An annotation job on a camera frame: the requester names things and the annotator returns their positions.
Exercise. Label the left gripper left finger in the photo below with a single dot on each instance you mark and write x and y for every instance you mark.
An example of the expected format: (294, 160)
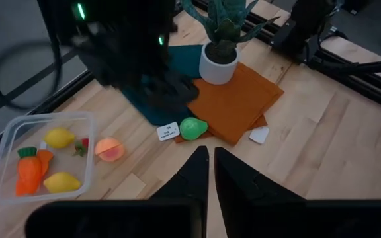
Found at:
(190, 178)

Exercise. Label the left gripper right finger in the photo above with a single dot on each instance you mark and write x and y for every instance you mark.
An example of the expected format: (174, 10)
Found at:
(240, 182)

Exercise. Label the red toy strawberry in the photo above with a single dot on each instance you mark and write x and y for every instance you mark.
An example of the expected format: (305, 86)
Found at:
(84, 142)

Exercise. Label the yellow toy lemon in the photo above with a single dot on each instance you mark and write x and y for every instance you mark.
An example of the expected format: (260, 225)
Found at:
(59, 137)
(61, 182)

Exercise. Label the orange toy carrot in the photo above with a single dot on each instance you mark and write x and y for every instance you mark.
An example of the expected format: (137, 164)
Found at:
(28, 172)

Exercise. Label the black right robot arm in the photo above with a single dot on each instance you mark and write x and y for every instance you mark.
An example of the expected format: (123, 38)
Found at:
(117, 36)

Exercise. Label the clear plastic tupperware container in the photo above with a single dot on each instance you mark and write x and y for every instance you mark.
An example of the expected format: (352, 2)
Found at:
(63, 158)

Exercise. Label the dark green cloth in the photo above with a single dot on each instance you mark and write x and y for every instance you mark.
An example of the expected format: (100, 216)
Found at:
(185, 59)

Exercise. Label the white printed card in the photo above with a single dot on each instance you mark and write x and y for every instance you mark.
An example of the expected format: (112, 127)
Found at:
(168, 131)

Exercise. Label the green toy pear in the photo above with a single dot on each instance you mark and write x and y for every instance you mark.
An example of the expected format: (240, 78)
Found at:
(193, 129)

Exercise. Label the snake plant in white pot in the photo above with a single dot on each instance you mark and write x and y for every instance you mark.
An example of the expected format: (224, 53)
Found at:
(215, 71)

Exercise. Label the blank white tag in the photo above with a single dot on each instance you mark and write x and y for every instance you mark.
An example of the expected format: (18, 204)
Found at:
(259, 135)

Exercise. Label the orange cloth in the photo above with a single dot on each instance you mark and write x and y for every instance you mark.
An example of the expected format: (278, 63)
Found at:
(237, 102)

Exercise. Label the pink orange toy peach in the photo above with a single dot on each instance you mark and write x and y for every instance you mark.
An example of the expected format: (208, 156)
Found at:
(109, 149)

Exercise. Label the black rear frame rail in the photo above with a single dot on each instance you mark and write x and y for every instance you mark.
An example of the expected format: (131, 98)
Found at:
(61, 97)

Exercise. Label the black right frame rails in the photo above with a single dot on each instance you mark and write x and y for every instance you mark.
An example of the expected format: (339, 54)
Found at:
(379, 94)

